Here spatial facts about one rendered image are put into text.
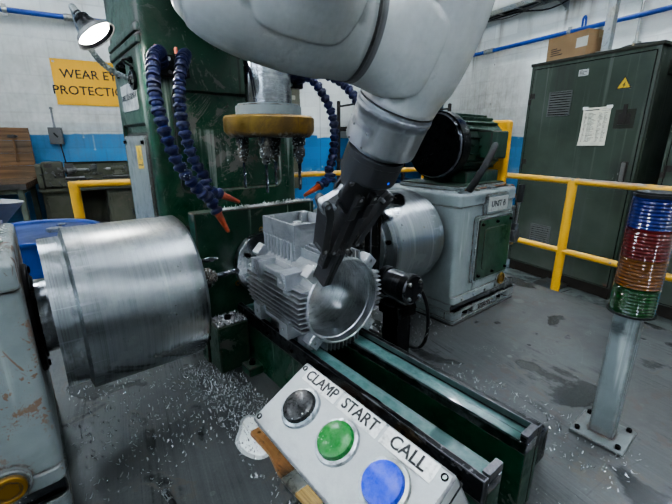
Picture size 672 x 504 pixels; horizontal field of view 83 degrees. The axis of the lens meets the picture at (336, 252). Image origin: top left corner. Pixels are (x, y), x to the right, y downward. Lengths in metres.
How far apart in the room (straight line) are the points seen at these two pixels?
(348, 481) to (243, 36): 0.34
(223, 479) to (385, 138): 0.54
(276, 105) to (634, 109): 3.26
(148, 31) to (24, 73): 4.98
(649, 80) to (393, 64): 3.42
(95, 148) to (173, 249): 5.20
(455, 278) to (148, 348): 0.75
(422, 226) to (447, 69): 0.56
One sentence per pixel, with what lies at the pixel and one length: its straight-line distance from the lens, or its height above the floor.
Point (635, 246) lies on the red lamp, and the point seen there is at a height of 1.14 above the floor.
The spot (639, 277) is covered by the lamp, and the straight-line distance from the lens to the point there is 0.72.
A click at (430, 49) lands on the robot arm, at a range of 0.40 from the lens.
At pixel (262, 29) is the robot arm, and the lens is 0.35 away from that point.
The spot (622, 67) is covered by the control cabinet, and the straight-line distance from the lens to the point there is 3.85.
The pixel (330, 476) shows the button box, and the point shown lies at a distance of 0.32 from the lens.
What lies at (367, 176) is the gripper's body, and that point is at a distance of 0.46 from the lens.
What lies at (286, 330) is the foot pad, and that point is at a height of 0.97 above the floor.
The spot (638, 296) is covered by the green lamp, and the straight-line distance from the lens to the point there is 0.72.
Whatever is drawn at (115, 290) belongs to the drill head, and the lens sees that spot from 0.60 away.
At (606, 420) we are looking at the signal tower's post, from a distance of 0.83.
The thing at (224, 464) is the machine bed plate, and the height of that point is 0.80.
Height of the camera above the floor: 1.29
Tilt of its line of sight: 16 degrees down
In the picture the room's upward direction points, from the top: straight up
